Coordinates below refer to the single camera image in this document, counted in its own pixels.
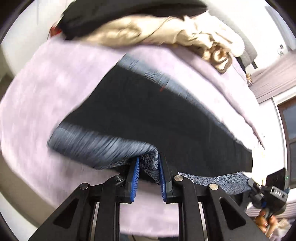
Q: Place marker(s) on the right hand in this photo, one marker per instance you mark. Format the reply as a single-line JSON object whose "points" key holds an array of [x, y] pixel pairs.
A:
{"points": [[267, 226]]}

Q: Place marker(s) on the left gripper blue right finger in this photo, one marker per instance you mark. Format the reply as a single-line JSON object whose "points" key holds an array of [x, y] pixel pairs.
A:
{"points": [[166, 175]]}

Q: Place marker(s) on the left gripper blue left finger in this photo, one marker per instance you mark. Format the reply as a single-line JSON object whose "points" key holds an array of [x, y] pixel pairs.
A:
{"points": [[131, 181]]}

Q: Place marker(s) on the beige jacket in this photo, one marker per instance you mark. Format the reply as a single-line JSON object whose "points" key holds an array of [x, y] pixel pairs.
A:
{"points": [[136, 29]]}

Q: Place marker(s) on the black pants with patterned waistband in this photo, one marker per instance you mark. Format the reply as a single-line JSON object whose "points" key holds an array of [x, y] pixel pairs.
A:
{"points": [[137, 111]]}

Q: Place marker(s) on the brown cream striped knit garment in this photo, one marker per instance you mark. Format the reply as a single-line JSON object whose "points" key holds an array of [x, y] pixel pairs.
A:
{"points": [[218, 57]]}

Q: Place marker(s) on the lavender plush bed blanket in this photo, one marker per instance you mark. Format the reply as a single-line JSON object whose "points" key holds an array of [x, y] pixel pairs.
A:
{"points": [[62, 74]]}

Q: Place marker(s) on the black garment on bed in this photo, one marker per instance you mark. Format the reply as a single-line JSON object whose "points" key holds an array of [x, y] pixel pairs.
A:
{"points": [[83, 16]]}

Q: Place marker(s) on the white fluffy pillow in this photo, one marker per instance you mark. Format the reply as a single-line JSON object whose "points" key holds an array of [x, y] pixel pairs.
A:
{"points": [[220, 33]]}

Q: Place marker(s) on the grey headboard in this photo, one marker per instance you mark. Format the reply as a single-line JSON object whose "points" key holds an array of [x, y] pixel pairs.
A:
{"points": [[249, 53]]}

